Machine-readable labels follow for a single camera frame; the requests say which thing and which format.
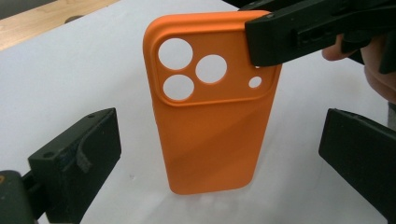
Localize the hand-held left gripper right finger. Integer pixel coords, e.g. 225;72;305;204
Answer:
318;107;396;224

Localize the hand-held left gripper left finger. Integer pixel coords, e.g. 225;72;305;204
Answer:
27;106;122;224

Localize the orange phone case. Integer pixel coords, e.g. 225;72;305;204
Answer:
142;9;283;196

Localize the wooden table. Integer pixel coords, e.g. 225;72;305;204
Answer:
0;0;120;52

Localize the dark round table grommet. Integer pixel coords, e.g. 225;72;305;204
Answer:
64;14;85;24

